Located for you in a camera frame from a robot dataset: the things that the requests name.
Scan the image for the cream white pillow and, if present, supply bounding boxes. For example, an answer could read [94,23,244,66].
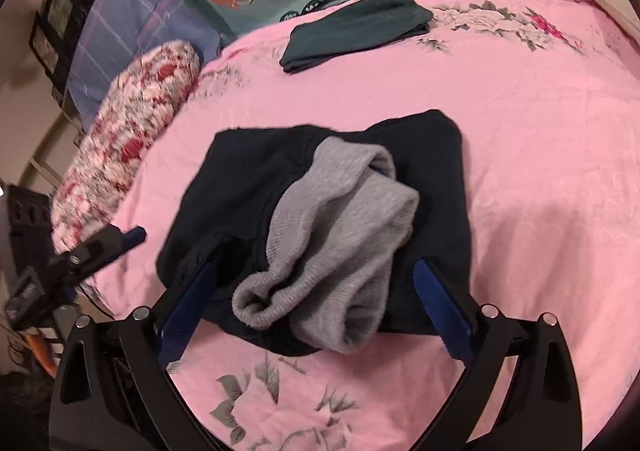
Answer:
[594,0,640,44]

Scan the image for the red floral pillow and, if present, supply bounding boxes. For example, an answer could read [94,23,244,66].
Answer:
[51,40,201,254]

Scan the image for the blue plaid pillow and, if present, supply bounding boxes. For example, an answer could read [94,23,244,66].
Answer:
[66,0,221,130]

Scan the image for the dark navy pants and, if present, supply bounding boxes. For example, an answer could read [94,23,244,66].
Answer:
[156,110,472,357]

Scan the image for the folded dark green garment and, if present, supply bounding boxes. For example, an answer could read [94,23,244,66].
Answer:
[280,0,433,74]

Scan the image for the pink floral bed sheet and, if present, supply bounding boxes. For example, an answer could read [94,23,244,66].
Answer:
[94,0,639,450]

